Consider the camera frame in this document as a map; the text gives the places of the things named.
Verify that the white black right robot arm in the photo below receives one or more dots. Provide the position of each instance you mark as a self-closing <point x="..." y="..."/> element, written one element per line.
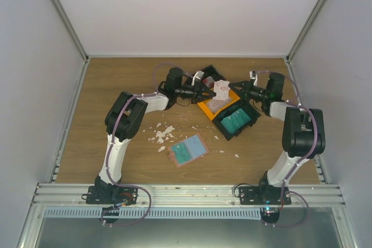
<point x="303" y="135"/>

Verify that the yellow plastic bin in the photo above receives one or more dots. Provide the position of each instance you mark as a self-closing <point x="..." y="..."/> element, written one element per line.
<point x="202" y="105"/>

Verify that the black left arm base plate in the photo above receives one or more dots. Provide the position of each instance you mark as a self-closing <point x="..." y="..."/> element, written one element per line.
<point x="111" y="195"/>

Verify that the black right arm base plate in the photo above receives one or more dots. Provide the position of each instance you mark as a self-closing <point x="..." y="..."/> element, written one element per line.
<point x="253" y="195"/>

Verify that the black divided bin left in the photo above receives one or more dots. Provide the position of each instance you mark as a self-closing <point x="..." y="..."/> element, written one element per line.
<point x="210" y="70"/>

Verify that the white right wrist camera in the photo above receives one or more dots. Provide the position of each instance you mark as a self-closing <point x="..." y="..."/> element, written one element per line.
<point x="253" y="77"/>

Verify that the red white cards in bin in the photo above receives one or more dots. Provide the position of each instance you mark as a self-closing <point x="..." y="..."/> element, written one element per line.
<point x="209" y="82"/>

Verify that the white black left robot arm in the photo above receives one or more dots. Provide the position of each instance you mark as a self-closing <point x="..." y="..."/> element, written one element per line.
<point x="125" y="117"/>

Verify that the white cherry blossom card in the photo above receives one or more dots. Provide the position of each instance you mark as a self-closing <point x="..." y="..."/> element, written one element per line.
<point x="221" y="89"/>

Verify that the teal cards stack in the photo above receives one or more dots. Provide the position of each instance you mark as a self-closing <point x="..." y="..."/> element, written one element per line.
<point x="235" y="121"/>

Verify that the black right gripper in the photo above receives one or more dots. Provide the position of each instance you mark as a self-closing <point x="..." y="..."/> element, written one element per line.
<point x="246" y="87"/>

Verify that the black bin right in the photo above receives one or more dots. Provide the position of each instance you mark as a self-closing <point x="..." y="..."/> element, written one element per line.
<point x="241" y="104"/>

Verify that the teal credit card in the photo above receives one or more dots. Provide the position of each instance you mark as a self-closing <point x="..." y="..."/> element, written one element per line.
<point x="180" y="154"/>

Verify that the aluminium front rail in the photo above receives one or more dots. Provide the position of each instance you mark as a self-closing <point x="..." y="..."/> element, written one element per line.
<point x="173" y="195"/>

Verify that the grey slotted cable duct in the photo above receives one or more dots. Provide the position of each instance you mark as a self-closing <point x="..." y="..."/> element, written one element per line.
<point x="160" y="213"/>

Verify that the pink patterned cards in bin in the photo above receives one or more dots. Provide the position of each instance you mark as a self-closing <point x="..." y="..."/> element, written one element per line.
<point x="215" y="105"/>

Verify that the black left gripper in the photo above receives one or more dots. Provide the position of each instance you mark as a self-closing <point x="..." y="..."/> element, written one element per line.
<point x="199" y="90"/>

